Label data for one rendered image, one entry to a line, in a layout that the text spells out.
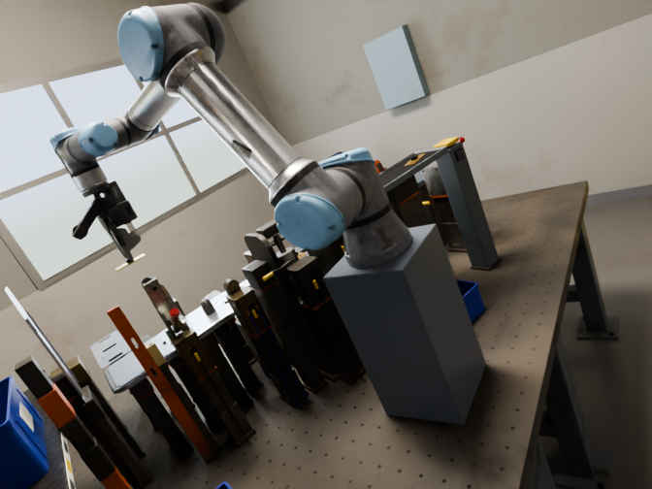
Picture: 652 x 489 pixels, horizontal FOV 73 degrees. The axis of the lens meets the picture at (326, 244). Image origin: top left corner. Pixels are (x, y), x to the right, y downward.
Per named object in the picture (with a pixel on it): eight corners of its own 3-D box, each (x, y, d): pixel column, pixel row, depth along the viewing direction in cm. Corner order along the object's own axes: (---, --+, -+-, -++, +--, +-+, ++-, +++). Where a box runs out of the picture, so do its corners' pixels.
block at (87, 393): (143, 461, 133) (87, 384, 124) (152, 480, 123) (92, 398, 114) (133, 469, 132) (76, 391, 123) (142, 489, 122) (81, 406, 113)
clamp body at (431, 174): (460, 244, 180) (431, 160, 169) (484, 244, 170) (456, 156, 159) (448, 252, 177) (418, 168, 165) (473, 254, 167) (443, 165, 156)
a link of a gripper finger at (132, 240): (150, 251, 121) (133, 221, 119) (130, 263, 119) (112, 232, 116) (148, 251, 124) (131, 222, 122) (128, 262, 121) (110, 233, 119)
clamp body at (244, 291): (297, 386, 136) (243, 284, 125) (316, 398, 127) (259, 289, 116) (280, 401, 133) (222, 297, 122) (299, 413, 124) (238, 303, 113)
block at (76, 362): (141, 444, 142) (77, 355, 131) (146, 455, 135) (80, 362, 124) (116, 462, 138) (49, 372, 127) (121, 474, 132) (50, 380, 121)
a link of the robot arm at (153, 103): (226, -15, 91) (132, 111, 123) (188, -12, 83) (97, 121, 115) (259, 36, 93) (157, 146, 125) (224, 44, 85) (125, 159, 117)
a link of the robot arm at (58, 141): (54, 131, 107) (41, 141, 112) (81, 173, 110) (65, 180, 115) (84, 122, 112) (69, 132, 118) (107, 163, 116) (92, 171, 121)
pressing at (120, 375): (407, 174, 195) (406, 171, 194) (447, 169, 176) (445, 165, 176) (103, 373, 131) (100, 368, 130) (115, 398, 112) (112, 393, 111)
